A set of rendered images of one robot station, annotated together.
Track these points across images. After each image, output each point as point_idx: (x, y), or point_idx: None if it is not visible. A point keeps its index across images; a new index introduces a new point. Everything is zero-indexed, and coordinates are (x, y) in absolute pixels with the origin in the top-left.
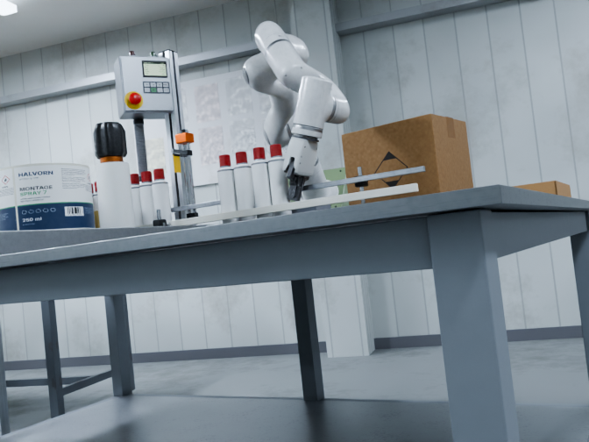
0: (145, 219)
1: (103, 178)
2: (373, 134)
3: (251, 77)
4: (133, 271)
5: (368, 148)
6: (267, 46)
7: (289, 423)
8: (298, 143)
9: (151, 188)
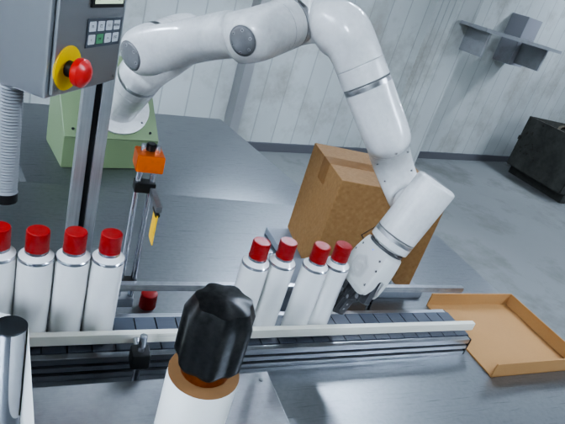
0: (66, 320)
1: (212, 422)
2: (381, 196)
3: (258, 55)
4: None
5: (367, 208)
6: (373, 79)
7: None
8: (395, 267)
9: (88, 267)
